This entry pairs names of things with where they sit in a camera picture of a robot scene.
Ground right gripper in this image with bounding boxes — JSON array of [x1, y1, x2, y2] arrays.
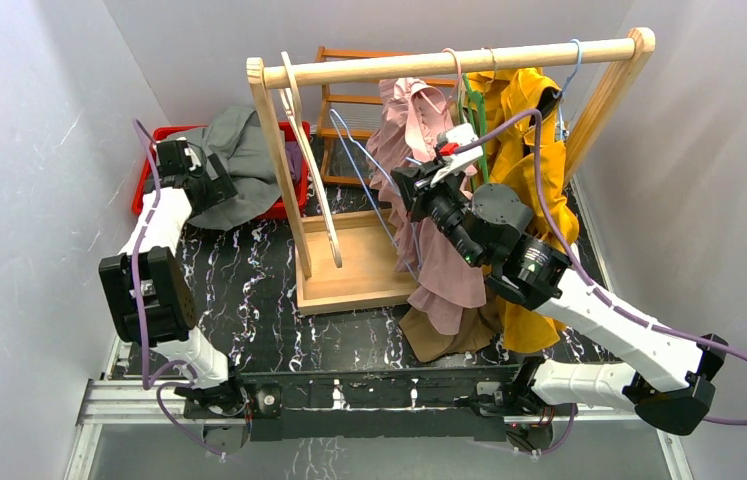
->
[[391, 160, 486, 269]]

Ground grey pleated skirt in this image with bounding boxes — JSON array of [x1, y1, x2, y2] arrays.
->
[[168, 106, 281, 231]]

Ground pink skirt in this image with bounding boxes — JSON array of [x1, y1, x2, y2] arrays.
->
[[366, 77, 486, 335]]

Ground purple pleated skirt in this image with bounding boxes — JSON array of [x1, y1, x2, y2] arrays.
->
[[285, 141, 304, 184]]

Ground green hanger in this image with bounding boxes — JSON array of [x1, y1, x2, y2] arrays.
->
[[459, 73, 489, 190]]

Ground blue wire hanger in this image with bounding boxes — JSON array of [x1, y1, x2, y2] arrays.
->
[[327, 109, 424, 280]]

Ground beige wooden hanger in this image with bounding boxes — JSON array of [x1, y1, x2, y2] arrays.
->
[[279, 51, 343, 268]]

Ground pink hanger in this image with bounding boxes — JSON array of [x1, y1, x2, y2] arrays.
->
[[442, 48, 463, 104]]

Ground brown skirt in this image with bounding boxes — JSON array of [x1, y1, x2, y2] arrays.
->
[[399, 294, 503, 363]]

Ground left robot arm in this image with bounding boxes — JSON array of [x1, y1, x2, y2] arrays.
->
[[99, 136, 249, 416]]

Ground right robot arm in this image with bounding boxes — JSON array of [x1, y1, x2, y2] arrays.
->
[[392, 162, 724, 436]]

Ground yellow skirt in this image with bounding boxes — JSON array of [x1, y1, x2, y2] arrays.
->
[[462, 66, 581, 354]]

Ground light blue hanger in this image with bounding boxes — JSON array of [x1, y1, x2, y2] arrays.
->
[[548, 38, 585, 140]]

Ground red plastic bin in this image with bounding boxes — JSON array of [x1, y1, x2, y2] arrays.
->
[[131, 121, 312, 220]]

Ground wooden clothes rack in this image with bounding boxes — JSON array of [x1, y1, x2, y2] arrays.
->
[[246, 27, 656, 315]]

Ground orange wooden shelf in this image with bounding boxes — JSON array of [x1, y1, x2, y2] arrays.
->
[[311, 44, 454, 190]]

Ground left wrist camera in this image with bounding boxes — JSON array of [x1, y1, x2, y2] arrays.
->
[[155, 139, 204, 176]]

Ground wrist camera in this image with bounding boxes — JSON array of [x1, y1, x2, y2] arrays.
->
[[431, 123, 484, 186], [155, 139, 204, 176]]

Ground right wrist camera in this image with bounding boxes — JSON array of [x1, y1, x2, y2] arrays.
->
[[431, 123, 484, 186]]

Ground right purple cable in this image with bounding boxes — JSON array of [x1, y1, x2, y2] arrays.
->
[[452, 108, 747, 427]]

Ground purple cable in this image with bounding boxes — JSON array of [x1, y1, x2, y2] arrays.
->
[[129, 119, 229, 460], [452, 108, 747, 427]]

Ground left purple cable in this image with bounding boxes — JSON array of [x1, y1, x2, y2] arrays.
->
[[129, 119, 229, 460]]

